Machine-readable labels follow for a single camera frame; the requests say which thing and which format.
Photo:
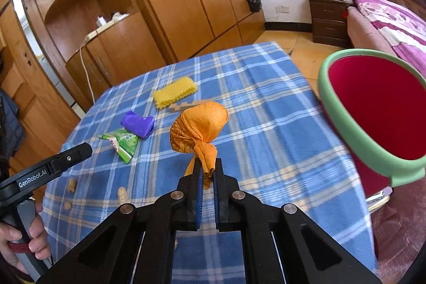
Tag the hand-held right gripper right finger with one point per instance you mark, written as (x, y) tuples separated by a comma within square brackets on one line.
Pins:
[(217, 204)]

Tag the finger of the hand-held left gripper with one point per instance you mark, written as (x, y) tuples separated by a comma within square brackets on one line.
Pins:
[(66, 146), (75, 154)]

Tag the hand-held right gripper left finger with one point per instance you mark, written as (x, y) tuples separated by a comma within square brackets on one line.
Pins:
[(200, 204)]

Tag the green snack wrapper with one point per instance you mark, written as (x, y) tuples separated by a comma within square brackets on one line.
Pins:
[(124, 142)]

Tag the purple wrapper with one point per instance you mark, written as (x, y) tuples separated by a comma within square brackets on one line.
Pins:
[(138, 124)]

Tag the orange foam net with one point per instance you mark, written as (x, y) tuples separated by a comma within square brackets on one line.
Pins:
[(199, 124)]

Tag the yellow foam net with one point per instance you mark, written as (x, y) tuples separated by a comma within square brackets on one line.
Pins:
[(174, 92)]

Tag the red bucket with green rim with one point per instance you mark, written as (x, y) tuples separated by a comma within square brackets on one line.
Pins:
[(372, 104)]

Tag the person's left hand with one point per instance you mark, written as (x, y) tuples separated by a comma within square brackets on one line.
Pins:
[(40, 237)]

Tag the wooden door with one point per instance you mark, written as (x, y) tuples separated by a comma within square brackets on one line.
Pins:
[(33, 111)]

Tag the blue plaid tablecloth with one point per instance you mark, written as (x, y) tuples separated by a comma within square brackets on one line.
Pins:
[(266, 137)]

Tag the wooden shelf cabinet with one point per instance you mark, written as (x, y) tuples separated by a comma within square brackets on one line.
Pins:
[(126, 47)]

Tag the white power strip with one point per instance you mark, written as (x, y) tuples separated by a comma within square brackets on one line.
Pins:
[(100, 29)]

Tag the white charger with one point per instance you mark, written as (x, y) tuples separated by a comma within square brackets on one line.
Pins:
[(101, 21)]

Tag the small white object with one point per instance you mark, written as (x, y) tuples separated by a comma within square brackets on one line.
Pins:
[(119, 17)]

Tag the stack of books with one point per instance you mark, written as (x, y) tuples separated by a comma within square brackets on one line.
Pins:
[(379, 200)]

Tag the dark wooden nightstand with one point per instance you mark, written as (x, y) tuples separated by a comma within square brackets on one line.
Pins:
[(327, 24)]

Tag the bed with purple floral bedding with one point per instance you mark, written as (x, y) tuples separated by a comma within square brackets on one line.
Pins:
[(392, 21)]

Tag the white wall socket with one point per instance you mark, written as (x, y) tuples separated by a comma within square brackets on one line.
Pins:
[(281, 9)]

